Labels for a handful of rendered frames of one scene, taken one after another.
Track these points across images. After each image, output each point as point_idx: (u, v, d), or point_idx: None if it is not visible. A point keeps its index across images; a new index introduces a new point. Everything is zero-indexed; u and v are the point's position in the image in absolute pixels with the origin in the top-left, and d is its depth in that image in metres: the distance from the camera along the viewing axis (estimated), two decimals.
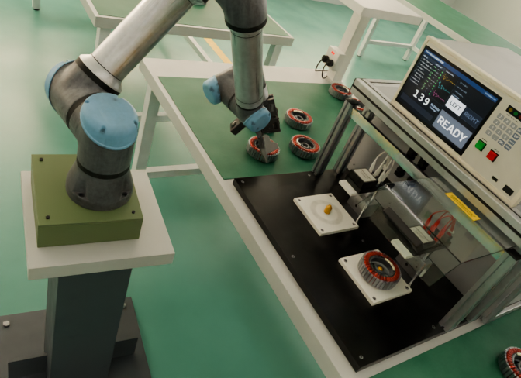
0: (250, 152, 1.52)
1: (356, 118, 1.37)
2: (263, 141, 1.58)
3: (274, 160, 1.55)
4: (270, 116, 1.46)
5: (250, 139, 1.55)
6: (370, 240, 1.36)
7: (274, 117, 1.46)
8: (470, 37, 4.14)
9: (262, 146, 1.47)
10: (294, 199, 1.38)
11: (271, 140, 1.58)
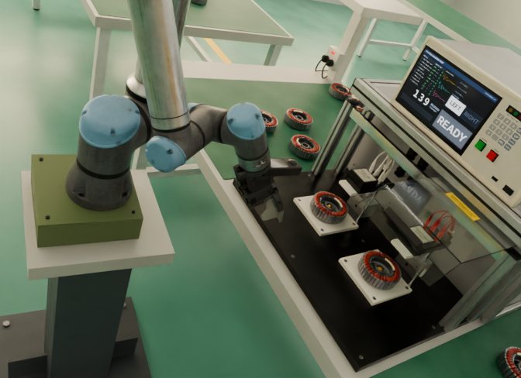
0: (323, 217, 1.32)
1: (356, 118, 1.37)
2: (324, 197, 1.38)
3: None
4: None
5: (317, 202, 1.33)
6: (370, 240, 1.36)
7: None
8: (470, 37, 4.14)
9: None
10: (294, 199, 1.38)
11: (331, 194, 1.39)
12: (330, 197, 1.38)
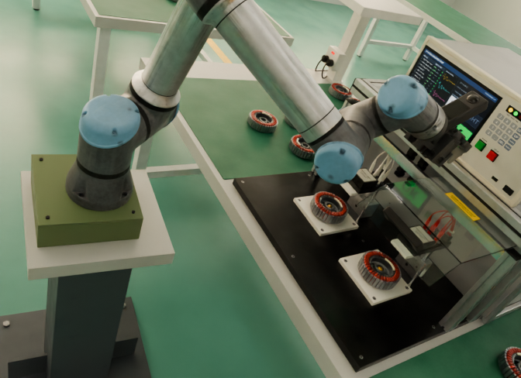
0: (323, 217, 1.32)
1: None
2: (324, 197, 1.38)
3: None
4: None
5: (317, 202, 1.33)
6: (370, 240, 1.36)
7: None
8: (470, 37, 4.14)
9: None
10: (294, 199, 1.38)
11: (331, 194, 1.39)
12: (330, 197, 1.38)
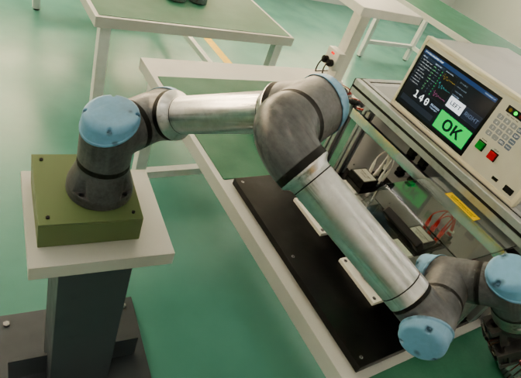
0: (517, 373, 0.91)
1: (356, 118, 1.37)
2: None
3: None
4: None
5: None
6: None
7: None
8: (470, 37, 4.14)
9: None
10: (294, 199, 1.38)
11: None
12: None
